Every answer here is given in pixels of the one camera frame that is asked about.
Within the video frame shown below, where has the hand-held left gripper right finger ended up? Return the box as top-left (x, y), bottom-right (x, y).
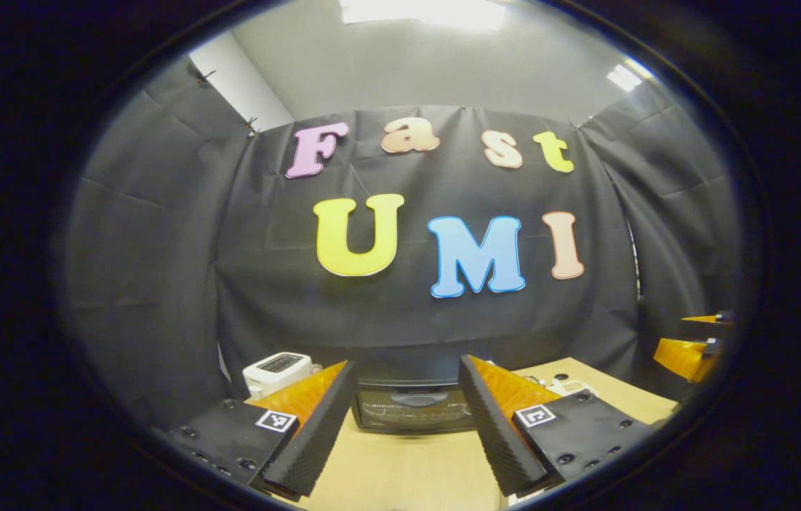
top-left (458, 353), bottom-right (657, 498)

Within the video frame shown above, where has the black backdrop cloth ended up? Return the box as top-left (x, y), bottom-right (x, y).
top-left (63, 55), bottom-right (741, 430)

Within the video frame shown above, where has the white divided dish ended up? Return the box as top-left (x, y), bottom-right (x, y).
top-left (546, 378), bottom-right (596, 398)

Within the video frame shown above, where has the large ceiling light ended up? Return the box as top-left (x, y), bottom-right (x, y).
top-left (340, 0), bottom-right (507, 33)

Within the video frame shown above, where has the black electric oven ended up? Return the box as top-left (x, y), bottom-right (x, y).
top-left (350, 358), bottom-right (486, 434)

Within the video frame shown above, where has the white toaster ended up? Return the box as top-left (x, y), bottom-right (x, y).
top-left (243, 352), bottom-right (314, 398)

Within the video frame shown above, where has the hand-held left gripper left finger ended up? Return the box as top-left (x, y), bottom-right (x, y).
top-left (159, 361), bottom-right (359, 498)

